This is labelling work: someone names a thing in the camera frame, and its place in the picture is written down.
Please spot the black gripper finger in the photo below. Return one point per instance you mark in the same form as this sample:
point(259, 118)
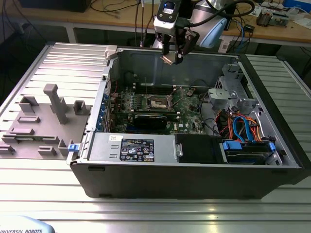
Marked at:
point(188, 40)
point(166, 44)

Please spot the silver CPU plate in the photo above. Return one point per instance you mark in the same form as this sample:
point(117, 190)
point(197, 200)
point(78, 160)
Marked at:
point(167, 59)

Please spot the CPU socket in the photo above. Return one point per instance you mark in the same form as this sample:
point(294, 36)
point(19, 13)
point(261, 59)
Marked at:
point(158, 104)

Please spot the white labelled box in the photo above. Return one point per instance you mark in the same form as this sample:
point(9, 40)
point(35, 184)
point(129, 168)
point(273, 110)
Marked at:
point(224, 45)

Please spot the black computer tower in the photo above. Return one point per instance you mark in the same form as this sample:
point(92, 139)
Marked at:
point(232, 21)

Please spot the round coin battery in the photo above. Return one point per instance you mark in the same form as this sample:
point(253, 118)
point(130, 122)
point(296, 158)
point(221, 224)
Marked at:
point(191, 91)

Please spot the beige case latch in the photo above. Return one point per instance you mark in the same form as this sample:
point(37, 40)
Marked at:
point(110, 52)

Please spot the small black box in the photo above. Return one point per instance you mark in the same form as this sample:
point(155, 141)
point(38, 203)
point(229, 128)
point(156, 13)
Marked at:
point(249, 28)

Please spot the wooden desk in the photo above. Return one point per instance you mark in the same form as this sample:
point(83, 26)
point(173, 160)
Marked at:
point(109, 14)

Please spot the green motherboard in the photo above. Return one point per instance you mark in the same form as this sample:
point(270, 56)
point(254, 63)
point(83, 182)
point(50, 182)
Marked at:
point(189, 116)

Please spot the copper finned cooler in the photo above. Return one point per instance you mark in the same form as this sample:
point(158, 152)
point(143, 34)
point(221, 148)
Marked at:
point(263, 19)

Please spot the black graphics card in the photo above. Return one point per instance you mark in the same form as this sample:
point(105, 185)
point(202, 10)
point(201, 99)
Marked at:
point(150, 121)

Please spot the silver metal drive cage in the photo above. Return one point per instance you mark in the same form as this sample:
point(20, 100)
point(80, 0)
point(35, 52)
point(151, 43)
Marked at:
point(252, 106)

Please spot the grey electronic device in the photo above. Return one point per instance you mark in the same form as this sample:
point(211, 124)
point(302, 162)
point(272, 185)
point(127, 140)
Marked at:
point(279, 19)

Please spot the blue cardboard box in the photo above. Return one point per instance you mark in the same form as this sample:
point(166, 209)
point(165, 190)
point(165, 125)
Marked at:
point(296, 3)

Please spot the hard disk in blue carrier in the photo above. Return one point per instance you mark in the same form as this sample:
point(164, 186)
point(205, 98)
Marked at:
point(233, 145)

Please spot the large black box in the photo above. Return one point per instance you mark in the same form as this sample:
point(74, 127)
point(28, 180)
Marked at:
point(53, 4)

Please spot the silver power supply unit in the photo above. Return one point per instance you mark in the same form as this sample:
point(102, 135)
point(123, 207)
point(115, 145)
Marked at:
point(104, 148)

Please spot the black open PC case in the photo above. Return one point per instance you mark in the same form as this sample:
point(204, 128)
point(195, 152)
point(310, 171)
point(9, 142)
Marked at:
point(170, 179)

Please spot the blue case latch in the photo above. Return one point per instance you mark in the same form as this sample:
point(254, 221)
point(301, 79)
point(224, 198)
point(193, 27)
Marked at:
point(74, 148)

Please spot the grey parts rack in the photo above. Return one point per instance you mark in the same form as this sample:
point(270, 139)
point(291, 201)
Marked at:
point(43, 136)

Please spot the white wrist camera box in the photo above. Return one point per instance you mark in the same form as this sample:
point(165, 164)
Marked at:
point(165, 24)

